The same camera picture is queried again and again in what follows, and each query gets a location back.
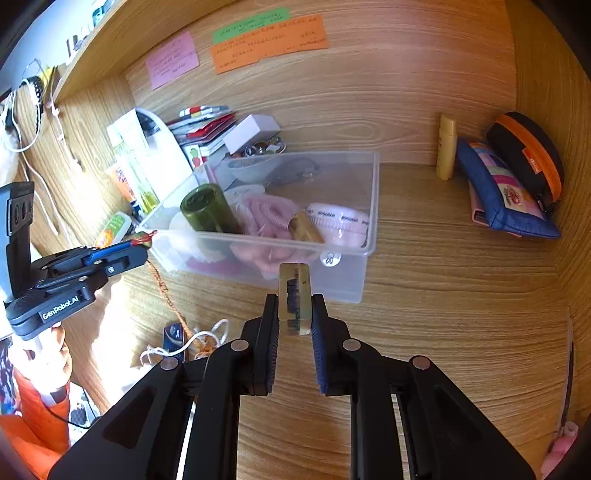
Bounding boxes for pink soft object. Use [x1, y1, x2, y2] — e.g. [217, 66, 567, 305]
[541, 421, 579, 478]

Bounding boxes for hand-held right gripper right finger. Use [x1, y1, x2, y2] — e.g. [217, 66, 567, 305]
[310, 295, 536, 480]

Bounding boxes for orange sunscreen tube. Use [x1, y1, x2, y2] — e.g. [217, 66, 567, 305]
[106, 164, 139, 206]

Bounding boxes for yellowish stamp block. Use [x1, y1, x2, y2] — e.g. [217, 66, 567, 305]
[278, 262, 311, 335]

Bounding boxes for pink rope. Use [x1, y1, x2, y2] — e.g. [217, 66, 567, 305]
[231, 194, 301, 278]

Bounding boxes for small white box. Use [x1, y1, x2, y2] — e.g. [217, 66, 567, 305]
[224, 114, 282, 154]

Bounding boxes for blue black packet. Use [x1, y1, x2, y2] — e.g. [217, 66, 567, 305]
[164, 324, 188, 356]

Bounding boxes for metal clips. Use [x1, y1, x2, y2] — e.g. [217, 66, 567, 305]
[240, 137, 284, 158]

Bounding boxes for white drawstring pouch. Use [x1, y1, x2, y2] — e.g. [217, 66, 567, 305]
[139, 318, 230, 370]

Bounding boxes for orange clothing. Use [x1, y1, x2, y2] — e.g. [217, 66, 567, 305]
[0, 364, 72, 480]

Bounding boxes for yellow tube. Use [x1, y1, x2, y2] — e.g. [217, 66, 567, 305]
[436, 113, 459, 181]

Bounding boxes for person's left hand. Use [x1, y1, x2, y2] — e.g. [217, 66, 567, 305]
[18, 323, 74, 398]

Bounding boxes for fruit print card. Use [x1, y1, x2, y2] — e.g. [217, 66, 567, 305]
[187, 143, 208, 171]

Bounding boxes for white handwritten paper sheets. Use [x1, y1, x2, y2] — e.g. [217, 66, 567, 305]
[107, 107, 195, 204]

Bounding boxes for yellow spray bottle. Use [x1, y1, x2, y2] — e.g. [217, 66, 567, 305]
[117, 138, 161, 214]

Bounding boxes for green sticky note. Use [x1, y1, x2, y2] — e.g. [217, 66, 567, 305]
[212, 8, 288, 45]

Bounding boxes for dark glass bottle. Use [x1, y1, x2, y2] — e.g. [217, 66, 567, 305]
[180, 183, 243, 234]

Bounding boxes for pink sticky note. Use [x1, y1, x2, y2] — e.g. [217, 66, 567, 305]
[145, 31, 200, 90]

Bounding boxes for black white braided strap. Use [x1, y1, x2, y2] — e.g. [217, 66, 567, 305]
[21, 76, 47, 139]

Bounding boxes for black orange round case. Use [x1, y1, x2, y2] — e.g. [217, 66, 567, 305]
[486, 112, 565, 213]

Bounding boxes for wooden desktop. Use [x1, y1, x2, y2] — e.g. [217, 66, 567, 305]
[60, 164, 578, 480]

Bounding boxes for clear plastic storage box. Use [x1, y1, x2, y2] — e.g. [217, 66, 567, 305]
[139, 150, 380, 304]

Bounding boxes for small brown object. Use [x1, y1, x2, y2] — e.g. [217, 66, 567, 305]
[288, 211, 324, 243]

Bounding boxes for white charging cable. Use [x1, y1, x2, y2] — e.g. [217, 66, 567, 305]
[18, 148, 63, 238]

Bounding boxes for stack of booklets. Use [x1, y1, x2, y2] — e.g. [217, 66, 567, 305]
[166, 105, 241, 158]

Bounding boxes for blue patchwork pouch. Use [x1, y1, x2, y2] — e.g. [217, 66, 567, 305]
[456, 137, 561, 240]

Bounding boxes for white earphone cable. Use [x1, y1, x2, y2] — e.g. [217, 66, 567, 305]
[46, 65, 86, 174]

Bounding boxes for grey strap keychain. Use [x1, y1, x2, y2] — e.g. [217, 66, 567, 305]
[272, 157, 321, 185]

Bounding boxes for orange sticky note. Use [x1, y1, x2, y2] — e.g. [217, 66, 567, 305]
[210, 14, 329, 75]

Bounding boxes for wooden shelf board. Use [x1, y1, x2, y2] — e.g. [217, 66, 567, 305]
[51, 0, 195, 104]

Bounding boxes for tassel cord charm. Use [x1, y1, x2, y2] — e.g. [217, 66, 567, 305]
[129, 232, 218, 361]

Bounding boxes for pink round container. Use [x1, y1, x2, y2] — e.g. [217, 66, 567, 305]
[307, 202, 370, 247]

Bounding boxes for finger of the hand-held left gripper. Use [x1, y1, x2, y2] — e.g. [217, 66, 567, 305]
[31, 242, 140, 278]
[34, 249, 149, 301]

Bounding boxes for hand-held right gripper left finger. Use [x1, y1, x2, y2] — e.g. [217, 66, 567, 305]
[48, 295, 281, 480]

